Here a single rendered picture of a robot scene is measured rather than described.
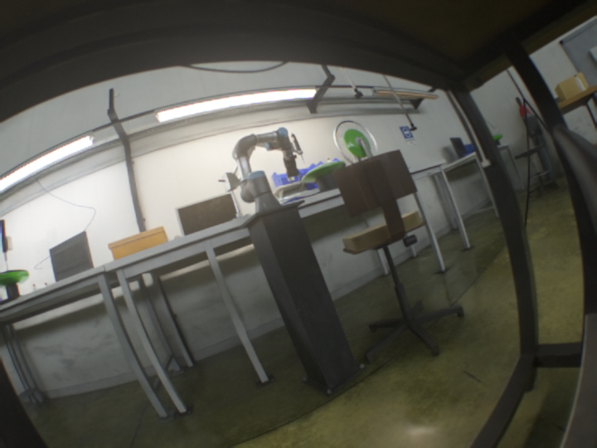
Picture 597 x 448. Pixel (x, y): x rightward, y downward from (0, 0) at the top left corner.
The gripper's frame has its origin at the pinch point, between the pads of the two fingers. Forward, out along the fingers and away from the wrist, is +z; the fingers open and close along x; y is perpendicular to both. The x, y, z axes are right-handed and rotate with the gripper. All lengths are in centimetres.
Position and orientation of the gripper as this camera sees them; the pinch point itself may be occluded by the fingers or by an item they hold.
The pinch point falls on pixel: (297, 186)
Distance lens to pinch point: 150.6
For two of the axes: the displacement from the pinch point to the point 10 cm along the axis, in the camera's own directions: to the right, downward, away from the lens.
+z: 2.2, 9.0, 3.8
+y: -3.5, -2.9, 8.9
